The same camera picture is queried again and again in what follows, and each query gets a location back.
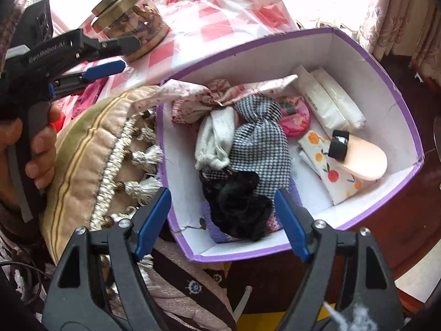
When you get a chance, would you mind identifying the magenta knitted glove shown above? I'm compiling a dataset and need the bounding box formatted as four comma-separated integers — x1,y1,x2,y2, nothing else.
71,76,108,119

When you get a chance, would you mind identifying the patterned pink fabric bow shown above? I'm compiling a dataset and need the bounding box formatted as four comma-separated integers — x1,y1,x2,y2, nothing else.
128,74,297,124

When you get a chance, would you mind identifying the round beige pad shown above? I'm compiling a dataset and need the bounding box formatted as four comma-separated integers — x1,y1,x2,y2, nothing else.
327,130,388,181

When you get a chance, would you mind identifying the black velvet scrunchie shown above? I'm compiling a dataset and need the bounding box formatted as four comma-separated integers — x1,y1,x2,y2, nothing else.
199,170,273,241

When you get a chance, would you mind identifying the white fruit print cloth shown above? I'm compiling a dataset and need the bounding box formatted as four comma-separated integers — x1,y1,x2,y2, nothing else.
297,129,374,205

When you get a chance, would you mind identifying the black white houndstooth pouch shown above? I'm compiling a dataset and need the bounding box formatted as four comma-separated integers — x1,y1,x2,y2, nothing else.
201,95,291,200

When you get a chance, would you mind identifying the white tissue pack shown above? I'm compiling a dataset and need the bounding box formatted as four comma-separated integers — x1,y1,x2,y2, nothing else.
312,67,366,130
292,65,351,138

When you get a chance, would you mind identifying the pink floral round pouch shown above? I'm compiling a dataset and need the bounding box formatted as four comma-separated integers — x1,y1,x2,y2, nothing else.
276,96,311,137

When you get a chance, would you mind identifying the person's left hand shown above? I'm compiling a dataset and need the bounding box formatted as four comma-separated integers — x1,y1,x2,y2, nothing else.
1,118,57,209

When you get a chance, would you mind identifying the glass jar with gold lid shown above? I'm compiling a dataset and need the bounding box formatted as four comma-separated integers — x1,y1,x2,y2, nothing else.
91,0,170,63

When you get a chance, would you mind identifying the striped beige sofa cushion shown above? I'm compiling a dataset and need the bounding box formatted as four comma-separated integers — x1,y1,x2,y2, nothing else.
40,86,163,262

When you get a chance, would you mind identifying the pink checkered plastic tablecloth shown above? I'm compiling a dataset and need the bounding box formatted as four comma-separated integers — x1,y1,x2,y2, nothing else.
50,0,297,99

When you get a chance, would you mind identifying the purple white cardboard box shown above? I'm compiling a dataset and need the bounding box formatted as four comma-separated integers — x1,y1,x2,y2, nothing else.
157,28,424,263

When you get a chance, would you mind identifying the pink lace curtain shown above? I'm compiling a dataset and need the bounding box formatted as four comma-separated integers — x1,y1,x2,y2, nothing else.
357,0,440,84

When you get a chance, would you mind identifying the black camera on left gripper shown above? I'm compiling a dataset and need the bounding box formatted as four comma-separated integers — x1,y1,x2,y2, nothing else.
10,0,53,55

